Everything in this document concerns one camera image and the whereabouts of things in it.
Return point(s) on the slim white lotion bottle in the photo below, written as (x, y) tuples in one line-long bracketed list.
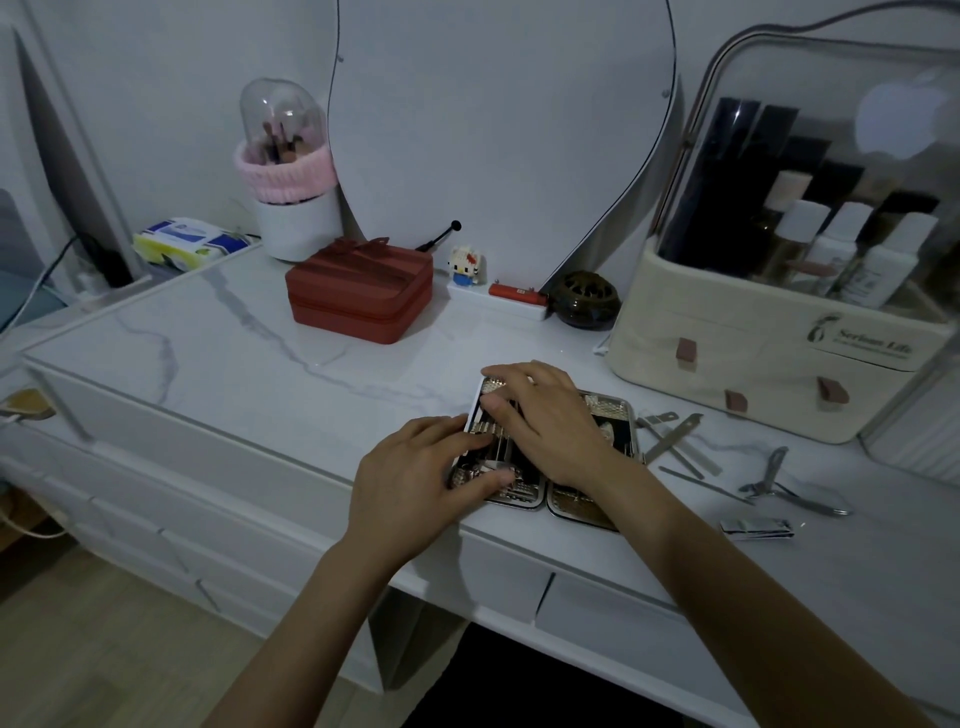
[(836, 244)]

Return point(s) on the pile of manicure tools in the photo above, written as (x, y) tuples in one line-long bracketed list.
[(757, 529)]

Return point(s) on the small red lighter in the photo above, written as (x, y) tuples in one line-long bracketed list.
[(517, 292)]

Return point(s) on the white brush holder clear dome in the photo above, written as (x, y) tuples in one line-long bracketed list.
[(300, 229)]

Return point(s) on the pink capped bottle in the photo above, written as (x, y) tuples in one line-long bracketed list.
[(787, 187)]

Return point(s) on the ornate silver nail clipper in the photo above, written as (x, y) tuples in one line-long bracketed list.
[(609, 433)]

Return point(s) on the person's right hand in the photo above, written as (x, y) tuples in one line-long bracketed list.
[(562, 427)]

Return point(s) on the person's left hand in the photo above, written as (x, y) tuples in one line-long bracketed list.
[(412, 495)]

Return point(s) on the white ribbed storage box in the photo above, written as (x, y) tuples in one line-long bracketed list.
[(922, 435)]

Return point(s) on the clear bottle white cap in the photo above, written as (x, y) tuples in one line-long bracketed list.
[(795, 232)]

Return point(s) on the grey framed panel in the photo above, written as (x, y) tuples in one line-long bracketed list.
[(67, 187)]

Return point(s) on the pink knitted headband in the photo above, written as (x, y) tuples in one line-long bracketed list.
[(289, 180)]

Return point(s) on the white mirror base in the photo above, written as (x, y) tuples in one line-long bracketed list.
[(495, 311)]

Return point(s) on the black ball-tipped stick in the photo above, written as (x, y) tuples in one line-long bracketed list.
[(439, 236)]

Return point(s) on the wide white lotion bottle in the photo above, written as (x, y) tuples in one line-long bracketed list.
[(889, 262)]

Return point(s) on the red jewelry box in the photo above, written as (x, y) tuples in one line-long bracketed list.
[(360, 292)]

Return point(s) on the white cat figurine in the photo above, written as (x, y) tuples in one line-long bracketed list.
[(466, 266)]

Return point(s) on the heart-shaped white mirror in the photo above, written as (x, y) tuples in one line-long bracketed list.
[(502, 127)]

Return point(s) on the dark round incense burner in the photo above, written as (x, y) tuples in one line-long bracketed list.
[(585, 300)]

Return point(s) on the white side cabinet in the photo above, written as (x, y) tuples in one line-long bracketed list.
[(187, 487)]

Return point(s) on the bunch of makeup brushes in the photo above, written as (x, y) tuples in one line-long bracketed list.
[(281, 146)]

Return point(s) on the manicure set case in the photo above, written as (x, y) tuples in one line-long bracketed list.
[(566, 510)]

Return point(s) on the person's right forearm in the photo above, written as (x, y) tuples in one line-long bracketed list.
[(735, 615)]

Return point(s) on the blue yellow tissue packet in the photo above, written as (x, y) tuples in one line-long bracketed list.
[(187, 244)]

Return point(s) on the cream cosmetic organizer clear lid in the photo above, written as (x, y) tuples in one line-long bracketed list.
[(735, 367)]

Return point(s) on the person's left forearm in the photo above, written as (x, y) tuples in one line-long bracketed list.
[(322, 645)]

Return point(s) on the black plug adapter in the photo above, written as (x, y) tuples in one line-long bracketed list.
[(109, 262)]

